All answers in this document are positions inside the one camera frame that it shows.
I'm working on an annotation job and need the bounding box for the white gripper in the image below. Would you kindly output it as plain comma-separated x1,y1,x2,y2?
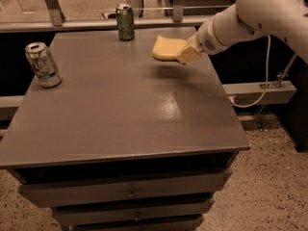
175,16,231,64

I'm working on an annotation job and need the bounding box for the yellow wavy sponge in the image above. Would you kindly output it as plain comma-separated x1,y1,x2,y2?
152,36,187,61

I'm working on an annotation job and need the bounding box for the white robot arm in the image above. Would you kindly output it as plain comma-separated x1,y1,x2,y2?
176,0,308,64

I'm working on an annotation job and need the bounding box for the green soda can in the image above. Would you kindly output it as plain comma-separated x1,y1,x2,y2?
115,3,135,40

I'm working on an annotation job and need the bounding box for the white 7up soda can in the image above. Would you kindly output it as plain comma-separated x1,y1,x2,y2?
25,41,62,88

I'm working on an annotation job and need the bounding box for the grey drawer cabinet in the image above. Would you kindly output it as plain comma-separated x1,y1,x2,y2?
0,26,251,231

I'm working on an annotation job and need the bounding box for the bottom grey drawer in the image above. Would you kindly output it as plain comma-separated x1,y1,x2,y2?
69,215,203,231

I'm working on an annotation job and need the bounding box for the grey drawer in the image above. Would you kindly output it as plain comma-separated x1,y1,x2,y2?
52,197,215,225
19,167,232,207
69,215,203,231

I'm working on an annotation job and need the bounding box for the top grey drawer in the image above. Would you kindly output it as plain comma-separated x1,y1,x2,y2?
19,167,232,207

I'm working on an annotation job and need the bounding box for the middle grey drawer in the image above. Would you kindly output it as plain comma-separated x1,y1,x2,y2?
52,197,215,225

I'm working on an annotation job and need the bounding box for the white cable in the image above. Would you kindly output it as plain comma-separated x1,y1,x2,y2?
228,34,272,109

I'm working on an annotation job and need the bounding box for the grey metal window rail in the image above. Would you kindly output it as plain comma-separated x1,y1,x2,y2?
0,0,232,34

